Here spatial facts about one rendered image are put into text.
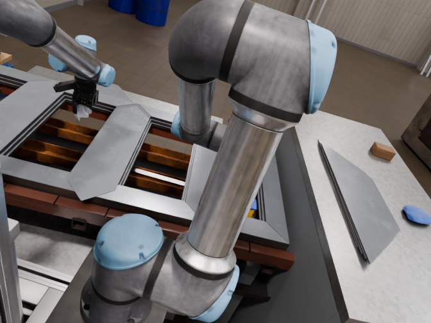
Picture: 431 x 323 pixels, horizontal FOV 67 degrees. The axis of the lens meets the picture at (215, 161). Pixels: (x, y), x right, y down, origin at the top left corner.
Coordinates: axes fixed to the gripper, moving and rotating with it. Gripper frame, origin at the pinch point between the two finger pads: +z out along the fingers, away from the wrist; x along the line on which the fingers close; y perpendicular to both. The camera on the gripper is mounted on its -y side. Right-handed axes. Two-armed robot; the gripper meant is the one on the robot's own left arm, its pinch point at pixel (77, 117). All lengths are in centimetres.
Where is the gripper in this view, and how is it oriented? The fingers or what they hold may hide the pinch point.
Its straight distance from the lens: 153.4
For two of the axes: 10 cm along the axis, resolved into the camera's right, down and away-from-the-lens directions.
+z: -2.8, 7.7, 5.7
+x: 0.6, -5.8, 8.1
